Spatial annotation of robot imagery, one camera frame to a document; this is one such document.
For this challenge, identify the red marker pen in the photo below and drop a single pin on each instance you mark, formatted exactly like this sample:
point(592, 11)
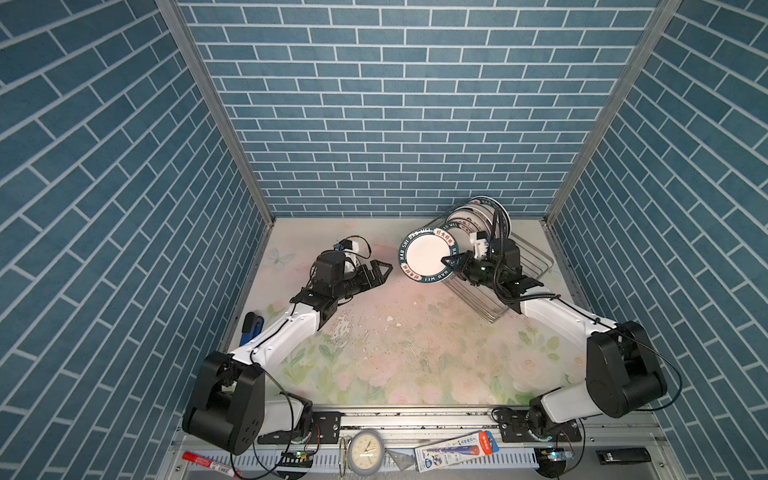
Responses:
point(209, 464)

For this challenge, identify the rear plate in rack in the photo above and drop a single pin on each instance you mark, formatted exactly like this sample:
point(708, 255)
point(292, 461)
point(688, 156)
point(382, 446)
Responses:
point(501, 218)

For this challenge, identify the aluminium corner post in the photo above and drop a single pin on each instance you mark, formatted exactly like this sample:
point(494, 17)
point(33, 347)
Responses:
point(182, 35)
point(657, 24)

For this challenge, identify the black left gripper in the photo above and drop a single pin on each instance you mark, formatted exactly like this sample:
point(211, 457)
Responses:
point(360, 271)

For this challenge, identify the metal wire dish rack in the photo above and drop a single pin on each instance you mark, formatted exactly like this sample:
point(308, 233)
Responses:
point(471, 247)

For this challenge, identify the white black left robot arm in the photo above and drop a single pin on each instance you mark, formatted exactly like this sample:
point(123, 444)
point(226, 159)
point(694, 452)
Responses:
point(228, 407)

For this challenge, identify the aluminium corner post left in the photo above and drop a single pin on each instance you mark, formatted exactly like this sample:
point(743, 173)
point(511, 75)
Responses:
point(182, 35)

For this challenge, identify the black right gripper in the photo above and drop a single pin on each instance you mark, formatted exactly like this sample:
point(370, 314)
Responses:
point(464, 260)

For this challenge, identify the black device on rail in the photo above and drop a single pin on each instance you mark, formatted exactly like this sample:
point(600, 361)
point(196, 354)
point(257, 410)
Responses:
point(623, 456)

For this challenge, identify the blue white toothpaste box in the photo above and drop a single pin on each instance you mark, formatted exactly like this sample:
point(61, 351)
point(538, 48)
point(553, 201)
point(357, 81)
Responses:
point(455, 451)

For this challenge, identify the green rim plate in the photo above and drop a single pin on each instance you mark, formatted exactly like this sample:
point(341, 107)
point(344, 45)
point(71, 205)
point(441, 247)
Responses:
point(421, 252)
point(469, 220)

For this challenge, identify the blue black stapler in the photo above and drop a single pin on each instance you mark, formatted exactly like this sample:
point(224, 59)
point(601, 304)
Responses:
point(251, 328)

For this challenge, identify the aluminium front rail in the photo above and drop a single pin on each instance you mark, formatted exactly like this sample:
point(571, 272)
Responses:
point(570, 455)

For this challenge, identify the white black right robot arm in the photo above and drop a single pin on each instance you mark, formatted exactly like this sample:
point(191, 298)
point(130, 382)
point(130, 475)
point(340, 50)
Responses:
point(622, 372)

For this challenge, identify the aluminium corner post right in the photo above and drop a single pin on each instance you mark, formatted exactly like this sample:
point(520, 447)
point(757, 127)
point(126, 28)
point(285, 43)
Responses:
point(657, 24)

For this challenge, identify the round white dial timer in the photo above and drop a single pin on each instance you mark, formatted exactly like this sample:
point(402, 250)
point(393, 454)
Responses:
point(365, 453)

